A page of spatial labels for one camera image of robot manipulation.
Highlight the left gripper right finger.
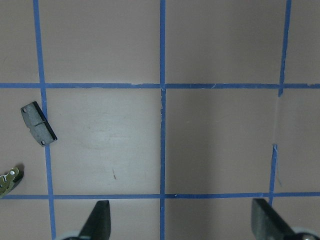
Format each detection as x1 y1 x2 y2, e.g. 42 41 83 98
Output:
251 198 296 240

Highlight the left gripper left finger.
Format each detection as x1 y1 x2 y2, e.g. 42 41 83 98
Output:
78 200 111 240

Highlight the olive brake shoe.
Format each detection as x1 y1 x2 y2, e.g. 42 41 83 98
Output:
0 163 25 199

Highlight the black brake pad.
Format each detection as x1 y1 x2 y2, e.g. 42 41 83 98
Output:
20 101 58 147

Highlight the brown paper table cover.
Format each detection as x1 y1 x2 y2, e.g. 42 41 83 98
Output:
0 0 320 240

